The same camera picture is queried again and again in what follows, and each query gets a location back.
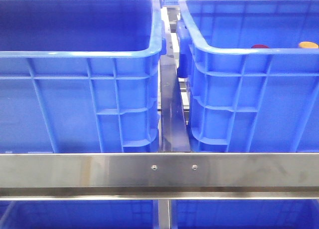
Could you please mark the blue crate front right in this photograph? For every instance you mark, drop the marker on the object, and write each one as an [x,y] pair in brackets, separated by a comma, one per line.
[245,99]

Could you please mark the blue crate lower left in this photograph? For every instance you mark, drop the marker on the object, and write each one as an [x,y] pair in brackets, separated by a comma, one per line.
[81,215]

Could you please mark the blue crate lower right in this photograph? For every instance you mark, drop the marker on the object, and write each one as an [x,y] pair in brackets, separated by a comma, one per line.
[247,214]

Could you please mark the red mushroom push button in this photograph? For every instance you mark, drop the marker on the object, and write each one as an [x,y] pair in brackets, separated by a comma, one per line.
[260,46]

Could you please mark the steel rack front rail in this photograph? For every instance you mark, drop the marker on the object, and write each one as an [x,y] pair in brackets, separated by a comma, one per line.
[146,176]

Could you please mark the yellow push button top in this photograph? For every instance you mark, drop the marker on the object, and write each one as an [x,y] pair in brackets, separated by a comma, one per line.
[308,44]

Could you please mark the blue crate front left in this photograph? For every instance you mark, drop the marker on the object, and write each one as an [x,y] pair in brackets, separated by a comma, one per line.
[79,76]

